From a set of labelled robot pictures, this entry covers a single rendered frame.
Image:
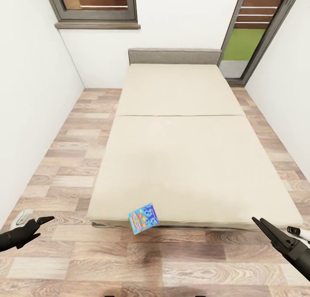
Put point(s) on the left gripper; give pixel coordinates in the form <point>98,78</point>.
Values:
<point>23,235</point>

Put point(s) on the fixed window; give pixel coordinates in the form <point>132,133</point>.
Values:
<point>119,14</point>

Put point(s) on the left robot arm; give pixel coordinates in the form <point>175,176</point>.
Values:
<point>21,234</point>

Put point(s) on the bed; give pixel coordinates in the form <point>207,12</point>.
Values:
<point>181,141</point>

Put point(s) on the board game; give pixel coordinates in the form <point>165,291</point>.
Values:
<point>143,218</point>

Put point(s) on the door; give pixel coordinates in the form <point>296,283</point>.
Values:
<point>253,26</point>

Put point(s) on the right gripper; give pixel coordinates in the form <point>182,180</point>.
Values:
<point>294,250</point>

